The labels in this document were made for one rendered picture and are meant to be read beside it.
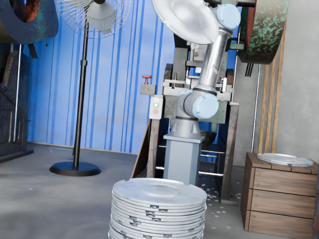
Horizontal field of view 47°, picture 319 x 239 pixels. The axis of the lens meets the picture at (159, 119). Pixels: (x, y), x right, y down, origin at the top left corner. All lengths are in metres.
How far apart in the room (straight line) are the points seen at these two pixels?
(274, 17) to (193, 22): 0.99
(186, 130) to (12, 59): 1.86
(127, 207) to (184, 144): 0.79
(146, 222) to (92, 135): 2.89
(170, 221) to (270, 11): 1.56
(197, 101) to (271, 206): 0.67
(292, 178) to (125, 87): 2.28
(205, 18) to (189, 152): 0.66
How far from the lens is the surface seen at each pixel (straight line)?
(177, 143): 1.79
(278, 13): 2.31
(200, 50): 2.49
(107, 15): 2.79
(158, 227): 1.04
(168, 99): 2.35
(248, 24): 2.95
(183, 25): 1.35
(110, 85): 3.79
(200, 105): 1.65
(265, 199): 1.94
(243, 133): 3.78
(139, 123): 3.76
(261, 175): 1.91
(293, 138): 3.88
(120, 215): 1.10
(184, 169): 1.80
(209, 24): 1.45
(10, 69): 3.22
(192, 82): 2.41
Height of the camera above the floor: 0.65
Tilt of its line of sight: 4 degrees down
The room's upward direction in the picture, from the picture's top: 5 degrees clockwise
